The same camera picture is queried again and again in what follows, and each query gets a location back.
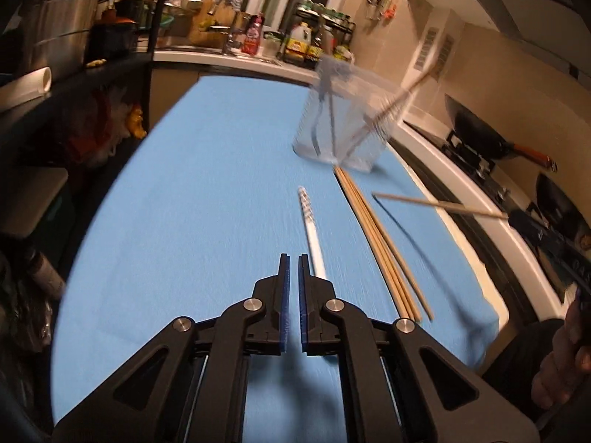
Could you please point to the wooden chopstick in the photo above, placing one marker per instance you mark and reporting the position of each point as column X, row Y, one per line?
column 429, row 202
column 415, row 84

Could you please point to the wooden cutting board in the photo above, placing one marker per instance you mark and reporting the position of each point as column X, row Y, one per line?
column 210, row 27

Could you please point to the chrome faucet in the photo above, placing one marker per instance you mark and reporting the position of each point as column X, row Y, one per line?
column 228, row 39

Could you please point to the bundle of wooden chopsticks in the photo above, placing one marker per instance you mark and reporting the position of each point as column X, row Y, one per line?
column 378, row 240

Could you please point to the range hood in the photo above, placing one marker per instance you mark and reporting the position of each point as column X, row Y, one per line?
column 517, row 4

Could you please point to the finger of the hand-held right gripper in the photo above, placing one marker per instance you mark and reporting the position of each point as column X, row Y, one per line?
column 531, row 226

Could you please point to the black metal shelf rack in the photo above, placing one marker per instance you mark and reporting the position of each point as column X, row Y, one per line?
column 152, row 23

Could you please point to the pink detergent bottle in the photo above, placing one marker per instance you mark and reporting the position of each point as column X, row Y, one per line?
column 252, row 39

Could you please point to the red mesh bag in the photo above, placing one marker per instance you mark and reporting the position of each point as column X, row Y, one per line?
column 94, row 129

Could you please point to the dark bottle with pale label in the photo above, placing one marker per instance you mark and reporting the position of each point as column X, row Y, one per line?
column 46, row 274

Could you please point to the clear lidded container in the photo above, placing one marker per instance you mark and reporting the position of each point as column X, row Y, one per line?
column 272, row 46

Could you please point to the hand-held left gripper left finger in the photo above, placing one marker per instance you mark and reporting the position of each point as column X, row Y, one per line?
column 284, row 304

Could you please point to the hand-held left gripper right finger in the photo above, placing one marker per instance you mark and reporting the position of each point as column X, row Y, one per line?
column 303, row 304

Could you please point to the yellow toy figure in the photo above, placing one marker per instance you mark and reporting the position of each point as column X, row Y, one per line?
column 137, row 122

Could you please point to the yellow-label oil bottle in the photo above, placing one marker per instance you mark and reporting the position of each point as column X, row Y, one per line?
column 296, row 44

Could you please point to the white paper roll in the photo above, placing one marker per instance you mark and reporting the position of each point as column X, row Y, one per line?
column 25, row 90

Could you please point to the black spice rack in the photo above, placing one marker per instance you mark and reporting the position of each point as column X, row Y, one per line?
column 323, row 23

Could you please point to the person's right hand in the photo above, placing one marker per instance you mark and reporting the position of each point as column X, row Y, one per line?
column 558, row 364

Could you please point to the large steel pot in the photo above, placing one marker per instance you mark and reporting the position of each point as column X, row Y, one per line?
column 64, row 27

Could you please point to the clear plastic utensil holder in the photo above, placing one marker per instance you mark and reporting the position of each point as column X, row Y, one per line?
column 304, row 138

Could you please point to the hanging kitchen tools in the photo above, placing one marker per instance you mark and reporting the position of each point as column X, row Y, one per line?
column 382, row 2

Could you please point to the blue tablecloth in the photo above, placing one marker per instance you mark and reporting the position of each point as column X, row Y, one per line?
column 207, row 194

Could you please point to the grey flat board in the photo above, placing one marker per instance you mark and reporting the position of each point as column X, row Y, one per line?
column 32, row 203

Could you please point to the black pot with red rim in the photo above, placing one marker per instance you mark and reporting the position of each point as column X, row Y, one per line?
column 113, row 37

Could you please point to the black gas stove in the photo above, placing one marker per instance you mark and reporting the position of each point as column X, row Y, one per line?
column 489, row 170

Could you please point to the wall vent panel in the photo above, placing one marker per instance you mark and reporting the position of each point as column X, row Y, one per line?
column 445, row 55
column 427, row 50

